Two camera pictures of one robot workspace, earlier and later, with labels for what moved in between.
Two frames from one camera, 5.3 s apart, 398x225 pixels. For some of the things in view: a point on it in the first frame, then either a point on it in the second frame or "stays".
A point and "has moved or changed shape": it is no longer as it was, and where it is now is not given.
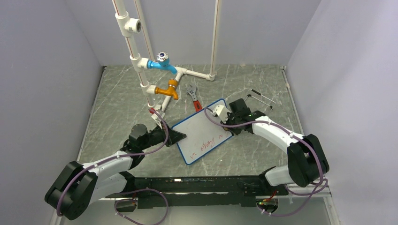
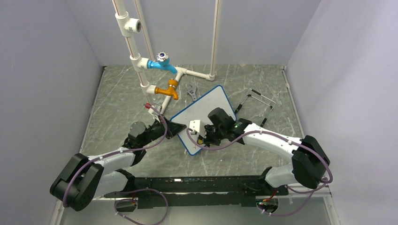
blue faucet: (162, 62) stays
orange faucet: (172, 83) stays
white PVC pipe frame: (126, 25) stays
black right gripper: (235, 132) -> (207, 138)
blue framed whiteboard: (203, 134) has moved or changed shape
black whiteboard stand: (270, 106) stays
